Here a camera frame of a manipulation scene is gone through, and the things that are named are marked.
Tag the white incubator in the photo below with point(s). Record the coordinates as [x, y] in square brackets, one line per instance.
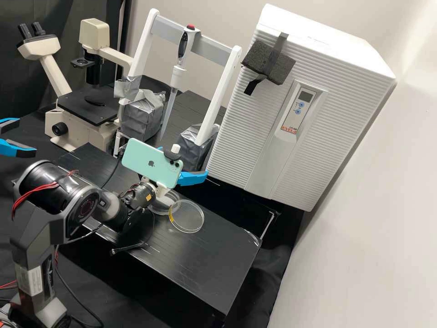
[327, 37]

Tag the incubator door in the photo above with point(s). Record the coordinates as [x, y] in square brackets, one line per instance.
[259, 143]

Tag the right wrist camera phone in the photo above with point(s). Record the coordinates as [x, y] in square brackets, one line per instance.
[150, 162]

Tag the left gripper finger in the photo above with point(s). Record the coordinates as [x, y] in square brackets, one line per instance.
[18, 150]
[7, 123]

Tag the grey taped block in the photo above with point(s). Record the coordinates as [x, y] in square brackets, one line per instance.
[193, 147]
[141, 116]

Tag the white pipette stand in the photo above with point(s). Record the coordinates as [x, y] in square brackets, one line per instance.
[213, 112]

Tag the petri dish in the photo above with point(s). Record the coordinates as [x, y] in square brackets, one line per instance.
[187, 218]

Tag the petri dish lid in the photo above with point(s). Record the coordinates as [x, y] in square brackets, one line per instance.
[170, 198]

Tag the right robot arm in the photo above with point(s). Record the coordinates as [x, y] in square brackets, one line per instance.
[51, 194]

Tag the pipette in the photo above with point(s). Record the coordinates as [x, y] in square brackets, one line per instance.
[180, 73]

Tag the cream microscope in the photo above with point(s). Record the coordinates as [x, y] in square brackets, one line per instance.
[78, 116]

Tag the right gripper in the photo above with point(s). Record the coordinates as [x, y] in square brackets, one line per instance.
[163, 193]

